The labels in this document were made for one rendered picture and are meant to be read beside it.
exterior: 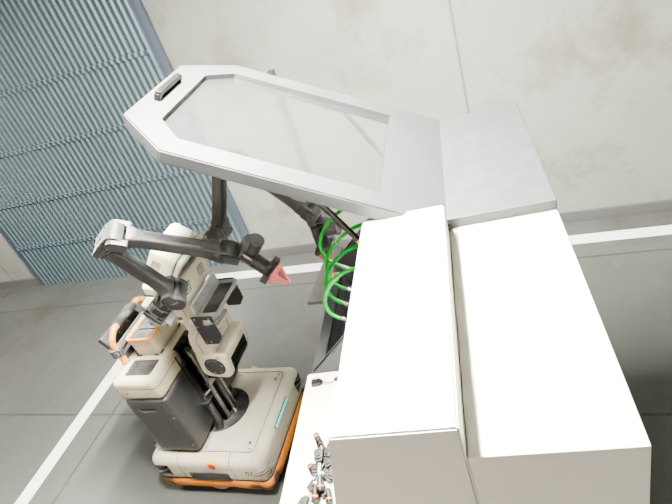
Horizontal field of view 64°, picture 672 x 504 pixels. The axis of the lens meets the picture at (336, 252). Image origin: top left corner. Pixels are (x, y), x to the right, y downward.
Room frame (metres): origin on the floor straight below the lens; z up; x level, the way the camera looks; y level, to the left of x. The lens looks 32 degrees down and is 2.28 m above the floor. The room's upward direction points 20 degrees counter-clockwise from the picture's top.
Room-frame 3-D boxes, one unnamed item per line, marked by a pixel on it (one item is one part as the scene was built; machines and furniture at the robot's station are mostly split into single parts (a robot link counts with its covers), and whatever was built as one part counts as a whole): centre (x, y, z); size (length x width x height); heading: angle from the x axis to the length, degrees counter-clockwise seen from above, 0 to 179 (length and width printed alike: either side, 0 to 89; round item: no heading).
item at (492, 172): (1.17, -0.44, 0.75); 1.40 x 0.28 x 1.50; 161
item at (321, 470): (0.99, 0.26, 1.01); 0.23 x 0.11 x 0.06; 161
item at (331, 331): (1.72, 0.11, 0.87); 0.62 x 0.04 x 0.16; 161
